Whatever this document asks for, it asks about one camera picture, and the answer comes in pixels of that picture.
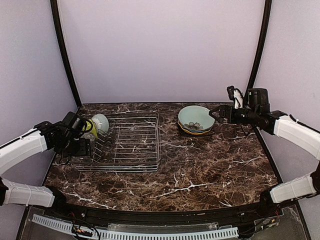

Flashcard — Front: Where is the pale green plate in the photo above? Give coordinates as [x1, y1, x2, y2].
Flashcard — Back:
[178, 105, 215, 130]

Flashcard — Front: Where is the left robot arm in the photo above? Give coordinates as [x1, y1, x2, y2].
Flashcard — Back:
[0, 111, 94, 208]

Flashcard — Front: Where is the metal wire dish rack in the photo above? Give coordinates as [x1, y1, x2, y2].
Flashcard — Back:
[70, 111, 161, 173]

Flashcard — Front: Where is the black square floral plate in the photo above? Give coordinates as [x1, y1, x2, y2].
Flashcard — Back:
[178, 130, 215, 137]

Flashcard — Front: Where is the yellow polka dot plate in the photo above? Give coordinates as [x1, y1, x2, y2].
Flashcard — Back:
[179, 126, 212, 136]

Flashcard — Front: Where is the light teal checkered bowl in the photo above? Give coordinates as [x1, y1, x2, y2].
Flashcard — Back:
[91, 113, 109, 134]

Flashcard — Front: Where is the clear faceted glass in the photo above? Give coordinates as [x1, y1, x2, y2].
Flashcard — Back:
[82, 132, 96, 142]

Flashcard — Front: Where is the left black frame post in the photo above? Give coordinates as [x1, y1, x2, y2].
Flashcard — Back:
[50, 0, 82, 109]

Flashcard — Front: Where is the lime green bowl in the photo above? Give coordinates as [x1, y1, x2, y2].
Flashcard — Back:
[82, 119, 98, 139]

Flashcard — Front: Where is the right black frame post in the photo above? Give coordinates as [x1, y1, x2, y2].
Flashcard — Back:
[245, 0, 272, 94]

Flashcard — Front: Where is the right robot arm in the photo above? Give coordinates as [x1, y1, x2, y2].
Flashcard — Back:
[209, 86, 320, 204]

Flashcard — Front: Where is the blue polka dot plate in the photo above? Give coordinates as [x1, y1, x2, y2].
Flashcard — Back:
[178, 122, 213, 134]

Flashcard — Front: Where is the white slotted cable duct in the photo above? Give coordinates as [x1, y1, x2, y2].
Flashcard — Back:
[31, 214, 239, 240]

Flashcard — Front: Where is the black frame post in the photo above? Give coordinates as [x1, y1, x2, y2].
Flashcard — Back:
[50, 0, 82, 109]
[245, 0, 272, 94]

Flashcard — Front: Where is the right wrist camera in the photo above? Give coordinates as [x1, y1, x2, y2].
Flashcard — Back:
[227, 85, 244, 109]

